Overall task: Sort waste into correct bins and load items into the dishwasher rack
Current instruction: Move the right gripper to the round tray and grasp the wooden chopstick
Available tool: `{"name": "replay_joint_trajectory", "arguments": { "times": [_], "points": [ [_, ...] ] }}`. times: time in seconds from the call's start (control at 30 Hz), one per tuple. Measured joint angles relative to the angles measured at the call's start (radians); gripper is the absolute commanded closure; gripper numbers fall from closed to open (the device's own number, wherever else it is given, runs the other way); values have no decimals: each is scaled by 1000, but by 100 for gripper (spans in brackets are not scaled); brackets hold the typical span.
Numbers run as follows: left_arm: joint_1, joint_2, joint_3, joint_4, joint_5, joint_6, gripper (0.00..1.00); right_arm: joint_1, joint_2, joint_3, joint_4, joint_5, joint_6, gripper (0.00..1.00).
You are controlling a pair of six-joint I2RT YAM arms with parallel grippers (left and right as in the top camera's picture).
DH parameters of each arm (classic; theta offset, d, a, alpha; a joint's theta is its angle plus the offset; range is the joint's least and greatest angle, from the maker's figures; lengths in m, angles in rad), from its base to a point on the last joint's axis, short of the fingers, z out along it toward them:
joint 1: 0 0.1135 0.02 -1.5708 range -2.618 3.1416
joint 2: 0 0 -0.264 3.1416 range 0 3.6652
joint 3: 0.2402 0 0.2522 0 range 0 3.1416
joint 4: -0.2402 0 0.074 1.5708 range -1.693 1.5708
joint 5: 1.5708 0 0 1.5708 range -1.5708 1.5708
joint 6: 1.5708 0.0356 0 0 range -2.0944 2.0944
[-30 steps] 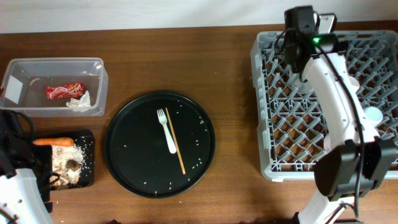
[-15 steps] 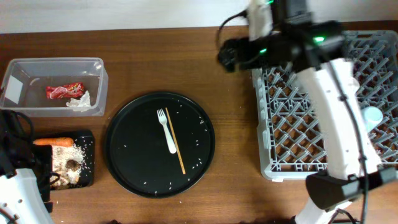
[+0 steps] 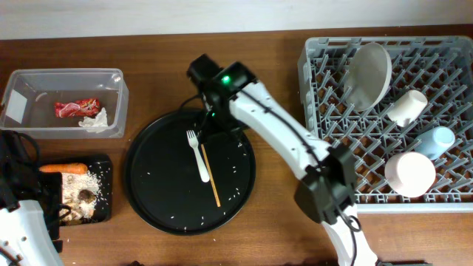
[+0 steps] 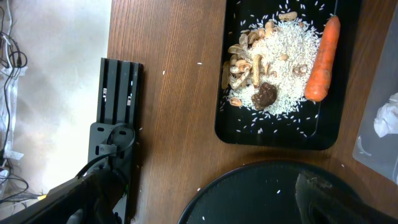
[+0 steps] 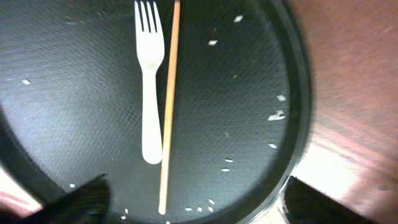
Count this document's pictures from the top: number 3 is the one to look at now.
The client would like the round black serving tray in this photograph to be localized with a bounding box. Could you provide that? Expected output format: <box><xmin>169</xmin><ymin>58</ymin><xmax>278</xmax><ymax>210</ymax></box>
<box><xmin>123</xmin><ymin>109</ymin><xmax>256</xmax><ymax>235</ymax></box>

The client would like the red snack wrapper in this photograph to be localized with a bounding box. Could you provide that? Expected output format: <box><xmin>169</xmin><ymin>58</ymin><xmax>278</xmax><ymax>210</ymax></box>
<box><xmin>54</xmin><ymin>98</ymin><xmax>101</xmax><ymax>118</ymax></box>

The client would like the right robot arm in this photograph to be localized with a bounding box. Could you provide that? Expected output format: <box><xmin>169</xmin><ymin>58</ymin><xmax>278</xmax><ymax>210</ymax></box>
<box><xmin>186</xmin><ymin>54</ymin><xmax>380</xmax><ymax>266</ymax></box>

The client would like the pile of rice and shells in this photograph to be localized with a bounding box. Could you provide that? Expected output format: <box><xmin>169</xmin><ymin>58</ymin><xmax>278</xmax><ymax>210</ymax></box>
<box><xmin>60</xmin><ymin>171</ymin><xmax>101</xmax><ymax>224</ymax></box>

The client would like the grey plate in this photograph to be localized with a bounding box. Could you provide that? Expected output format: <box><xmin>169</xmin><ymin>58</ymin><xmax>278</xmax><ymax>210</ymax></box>
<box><xmin>344</xmin><ymin>42</ymin><xmax>392</xmax><ymax>112</ymax></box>

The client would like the white cup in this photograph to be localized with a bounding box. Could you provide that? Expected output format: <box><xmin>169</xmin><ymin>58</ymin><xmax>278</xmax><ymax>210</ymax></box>
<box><xmin>387</xmin><ymin>90</ymin><xmax>428</xmax><ymax>127</ymax></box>

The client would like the clear plastic bin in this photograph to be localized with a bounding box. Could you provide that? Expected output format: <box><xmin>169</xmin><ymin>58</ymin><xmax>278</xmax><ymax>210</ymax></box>
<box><xmin>1</xmin><ymin>68</ymin><xmax>129</xmax><ymax>139</ymax></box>

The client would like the orange carrot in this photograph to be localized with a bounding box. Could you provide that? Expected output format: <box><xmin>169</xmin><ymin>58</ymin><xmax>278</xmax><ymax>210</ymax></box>
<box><xmin>39</xmin><ymin>163</ymin><xmax>88</xmax><ymax>174</ymax></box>

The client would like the wooden chopstick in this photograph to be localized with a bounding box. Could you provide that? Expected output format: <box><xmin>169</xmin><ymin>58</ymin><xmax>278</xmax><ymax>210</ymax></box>
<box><xmin>200</xmin><ymin>144</ymin><xmax>221</xmax><ymax>208</ymax></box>

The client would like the light blue cup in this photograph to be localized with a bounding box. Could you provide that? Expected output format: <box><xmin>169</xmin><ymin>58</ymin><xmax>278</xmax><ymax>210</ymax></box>
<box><xmin>415</xmin><ymin>126</ymin><xmax>455</xmax><ymax>160</ymax></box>

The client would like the white plastic fork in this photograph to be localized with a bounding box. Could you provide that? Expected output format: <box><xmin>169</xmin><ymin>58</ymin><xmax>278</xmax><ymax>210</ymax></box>
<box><xmin>186</xmin><ymin>130</ymin><xmax>210</xmax><ymax>183</ymax></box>

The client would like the black rectangular tray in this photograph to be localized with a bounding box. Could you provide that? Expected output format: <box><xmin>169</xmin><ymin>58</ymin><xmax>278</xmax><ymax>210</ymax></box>
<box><xmin>40</xmin><ymin>154</ymin><xmax>113</xmax><ymax>226</ymax></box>

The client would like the white tissue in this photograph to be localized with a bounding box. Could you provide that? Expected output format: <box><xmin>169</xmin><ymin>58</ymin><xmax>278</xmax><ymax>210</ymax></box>
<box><xmin>78</xmin><ymin>108</ymin><xmax>108</xmax><ymax>133</ymax></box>

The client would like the brown food scrap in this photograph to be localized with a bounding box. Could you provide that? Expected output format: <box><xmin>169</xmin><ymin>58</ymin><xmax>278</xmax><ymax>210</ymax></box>
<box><xmin>78</xmin><ymin>189</ymin><xmax>96</xmax><ymax>204</ymax></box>

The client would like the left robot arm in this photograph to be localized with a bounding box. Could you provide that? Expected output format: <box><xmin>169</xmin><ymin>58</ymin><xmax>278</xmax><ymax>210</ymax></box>
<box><xmin>1</xmin><ymin>130</ymin><xmax>63</xmax><ymax>265</ymax></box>

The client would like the grey dishwasher rack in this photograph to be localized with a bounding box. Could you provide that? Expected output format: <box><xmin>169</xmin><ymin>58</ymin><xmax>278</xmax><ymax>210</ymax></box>
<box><xmin>297</xmin><ymin>36</ymin><xmax>472</xmax><ymax>214</ymax></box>

